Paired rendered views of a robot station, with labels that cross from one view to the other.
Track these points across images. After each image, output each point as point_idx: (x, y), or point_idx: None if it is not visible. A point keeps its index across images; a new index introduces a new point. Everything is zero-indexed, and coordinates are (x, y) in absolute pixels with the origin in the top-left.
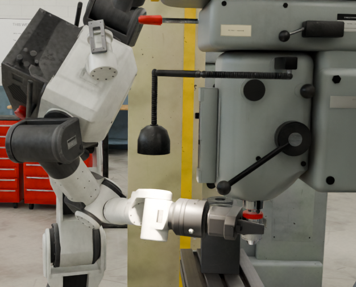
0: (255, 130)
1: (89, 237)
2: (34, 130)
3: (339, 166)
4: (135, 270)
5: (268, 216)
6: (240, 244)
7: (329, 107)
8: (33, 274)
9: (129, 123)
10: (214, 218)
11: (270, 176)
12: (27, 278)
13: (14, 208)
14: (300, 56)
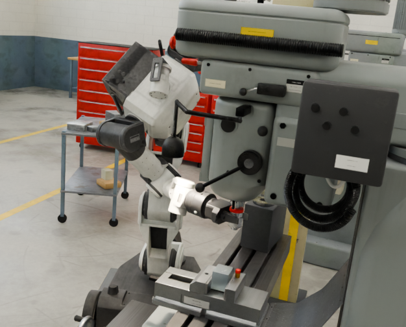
0: (227, 152)
1: (168, 202)
2: (112, 127)
3: (281, 187)
4: None
5: None
6: None
7: (276, 145)
8: (190, 224)
9: None
10: (208, 206)
11: (236, 185)
12: (183, 226)
13: (198, 167)
14: (264, 104)
